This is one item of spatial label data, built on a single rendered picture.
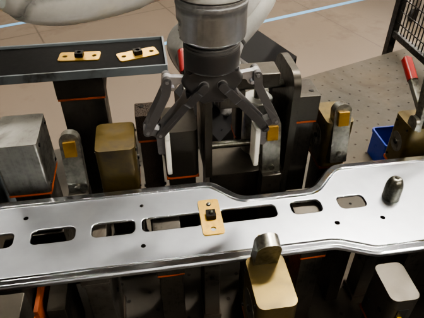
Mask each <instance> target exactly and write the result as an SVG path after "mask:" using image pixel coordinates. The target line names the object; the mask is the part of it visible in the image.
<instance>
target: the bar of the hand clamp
mask: <svg viewBox="0 0 424 318"><path fill-rule="evenodd" d="M415 115H417V116H418V117H419V118H420V127H419V129H418V131H417V132H418V133H420V132H421V128H422V125H423V120H424V78H423V83H422V86H421V92H420V96H419V99H418V105H417V108H416V113H415Z"/></svg>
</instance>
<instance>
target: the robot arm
mask: <svg viewBox="0 0 424 318"><path fill-rule="evenodd" d="M156 1H160V0H0V10H1V11H3V12H5V13H7V14H9V15H10V16H11V17H13V18H14V19H16V20H18V21H21V22H24V23H29V24H34V25H43V26H68V25H76V24H80V23H88V22H91V21H97V20H102V19H106V18H110V17H113V16H118V15H122V14H124V13H128V12H131V11H134V10H137V9H141V8H143V7H145V6H147V5H149V4H151V3H153V2H156ZM275 2H276V0H174V3H175V13H176V19H177V21H178V24H176V25H175V26H174V27H173V28H172V29H171V31H170V33H169V35H168V38H167V52H168V54H169V57H170V59H171V61H172V62H173V64H174V66H175V67H176V69H177V70H178V72H180V71H179V61H178V55H177V51H178V50H179V49H180V48H183V53H184V70H183V72H182V74H170V72H169V71H167V70H165V71H163V72H162V77H161V85H160V88H159V90H158V92H157V94H156V97H155V99H154V101H153V103H152V105H151V107H150V109H149V112H148V114H147V116H146V118H145V120H144V122H143V134H144V136H146V137H150V136H154V137H155V138H156V140H157V146H158V153H159V154H160V155H162V154H166V161H167V172H168V174H169V175H170V174H172V157H171V149H170V135H169V132H170V130H171V129H172V128H173V127H174V126H175V125H176V123H178V121H180V119H181V118H182V117H183V116H184V114H185V113H186V112H187V111H188V110H189V109H191V108H193V106H195V104H197V102H198V101H199V102H202V103H210V102H212V108H213V107H214V106H217V107H218V108H219V105H218V102H224V100H226V99H227V98H229V99H230V100H231V101H232V102H233V103H234V104H235V105H237V106H238V107H239V108H240V109H241V110H242V111H243V112H245V113H246V114H247V115H248V116H249V117H250V118H251V119H252V124H251V134H250V153H249V155H250V158H251V160H252V164H253V166H256V165H258V158H259V145H260V144H265V142H266V133H267V132H268V131H269V126H270V125H272V124H274V125H278V124H279V123H280V118H279V117H278V115H277V113H276V111H275V109H274V107H273V104H272V103H271V101H270V99H269V97H268V94H267V93H266V91H265V89H264V87H263V84H262V73H261V70H260V69H259V66H258V65H257V64H252V65H251V66H250V68H247V69H240V64H245V63H247V62H246V61H244V60H243V59H242V58H240V55H241V53H242V49H243V47H244V45H245V44H246V43H247V42H248V41H249V40H250V39H251V37H252V36H253V35H254V34H255V33H256V32H257V30H258V29H259V27H260V26H261V25H262V24H263V22H264V20H265V19H266V18H267V16H268V14H269V13H270V12H271V10H272V8H273V6H274V4H275ZM242 79H246V80H247V82H248V83H249V84H252V85H254V88H255V89H256V92H257V94H258V96H259V98H260V100H261V102H262V104H263V105H264V108H265V109H266V112H267V114H265V115H263V114H262V113H261V112H260V111H259V110H258V109H257V108H256V107H255V106H254V105H253V104H252V103H251V102H250V101H249V100H248V99H247V98H246V97H245V96H244V95H243V94H242V93H241V92H240V91H239V89H238V88H237V87H238V85H239V84H240V82H241V81H242ZM179 84H182V85H183V86H184V88H185V90H184V91H183V92H182V95H181V96H180V98H179V99H178V100H177V101H176V102H175V103H174V104H173V105H172V107H171V108H170V109H169V110H168V112H167V113H166V114H165V115H164V116H163V117H162V119H161V120H160V121H159V119H160V116H161V114H162V112H163V110H164V108H165V106H166V104H167V102H168V99H169V98H170V94H171V91H174V90H175V89H176V87H177V85H179ZM219 110H220V112H221V114H222V115H223V116H224V117H228V116H229V115H230V114H231V113H232V109H220V108H219ZM158 121H159V122H158Z"/></svg>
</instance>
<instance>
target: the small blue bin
mask: <svg viewBox="0 0 424 318"><path fill-rule="evenodd" d="M393 127H394V125H393V126H380V127H373V128H372V132H373V133H372V137H371V139H370V143H369V146H368V150H367V152H368V154H369V155H370V157H371V158H372V160H385V158H384V157H383V155H384V153H385V152H386V149H387V145H388V142H389V139H390V137H391V133H392V129H393Z"/></svg>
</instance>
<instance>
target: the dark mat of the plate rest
mask: <svg viewBox="0 0 424 318"><path fill-rule="evenodd" d="M138 47H140V48H141V49H144V48H147V47H154V48H155V49H156V50H157V51H158V52H159V55H157V56H151V57H146V58H142V59H136V60H133V61H127V62H120V60H119V59H118V58H117V54H118V53H122V52H128V51H132V50H133V49H135V48H138ZM76 50H83V52H93V51H100V52H101V55H100V59H99V60H98V61H76V62H58V58H59V55H60V53H62V52H75V51H76ZM157 64H165V58H164V54H163V46H162V40H142V41H132V42H113V43H102V44H84V45H65V46H54V47H36V48H25V49H6V50H0V76H6V75H16V74H33V73H50V72H59V71H77V70H86V69H103V68H121V67H130V66H147V65H157Z"/></svg>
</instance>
